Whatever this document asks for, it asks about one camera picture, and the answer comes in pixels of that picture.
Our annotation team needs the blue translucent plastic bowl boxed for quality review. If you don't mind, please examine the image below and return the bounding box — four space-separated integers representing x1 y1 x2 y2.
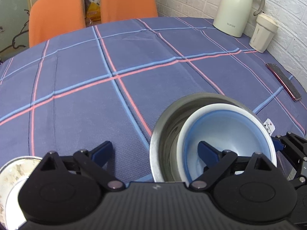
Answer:
182 109 267 184

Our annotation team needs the white ceramic bowl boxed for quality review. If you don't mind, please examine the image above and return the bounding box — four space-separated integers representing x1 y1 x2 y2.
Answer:
176 103 278 183

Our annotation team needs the stainless steel bowl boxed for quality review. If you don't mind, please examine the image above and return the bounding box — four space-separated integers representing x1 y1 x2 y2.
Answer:
149 92 256 182

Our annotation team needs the red cased smartphone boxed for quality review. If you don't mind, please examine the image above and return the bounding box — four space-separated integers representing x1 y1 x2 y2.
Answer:
265 63 302 102

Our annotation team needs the blue plaid tablecloth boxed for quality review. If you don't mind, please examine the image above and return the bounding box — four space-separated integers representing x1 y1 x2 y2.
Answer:
1 17 306 183

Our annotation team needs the dirty white rimmed plate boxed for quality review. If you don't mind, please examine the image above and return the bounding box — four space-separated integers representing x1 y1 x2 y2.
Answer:
1 156 42 229

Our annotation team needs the white lidded cup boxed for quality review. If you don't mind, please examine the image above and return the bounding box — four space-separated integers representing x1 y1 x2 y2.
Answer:
249 12 278 53

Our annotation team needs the white thermos jug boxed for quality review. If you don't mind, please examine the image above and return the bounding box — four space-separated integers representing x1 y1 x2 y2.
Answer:
213 0 265 37

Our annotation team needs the left orange chair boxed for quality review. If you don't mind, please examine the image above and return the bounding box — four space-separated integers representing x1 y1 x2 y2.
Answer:
29 0 86 47

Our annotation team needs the orange chair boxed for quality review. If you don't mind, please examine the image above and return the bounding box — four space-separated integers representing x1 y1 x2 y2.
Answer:
100 0 158 23
29 0 86 47

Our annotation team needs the right orange chair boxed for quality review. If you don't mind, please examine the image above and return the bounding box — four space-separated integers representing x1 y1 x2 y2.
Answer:
100 0 158 23

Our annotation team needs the yellow snack bag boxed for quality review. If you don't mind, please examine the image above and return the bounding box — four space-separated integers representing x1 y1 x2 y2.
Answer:
83 0 106 22

